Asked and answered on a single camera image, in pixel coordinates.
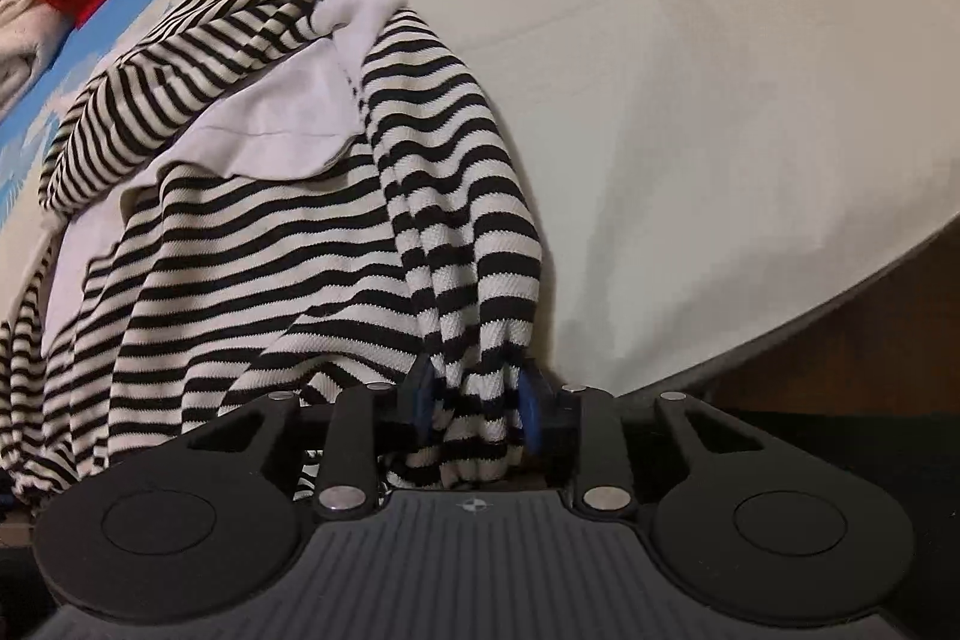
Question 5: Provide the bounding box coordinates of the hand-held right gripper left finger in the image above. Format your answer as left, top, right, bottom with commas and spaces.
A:
175, 355, 437, 522

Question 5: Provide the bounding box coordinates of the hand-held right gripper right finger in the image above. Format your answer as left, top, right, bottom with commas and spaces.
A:
517, 358, 760, 519

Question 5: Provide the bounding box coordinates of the striped hooded top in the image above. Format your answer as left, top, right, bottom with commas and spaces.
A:
0, 0, 546, 515

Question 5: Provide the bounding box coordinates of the white folded quilt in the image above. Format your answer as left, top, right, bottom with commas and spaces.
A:
0, 0, 74, 110

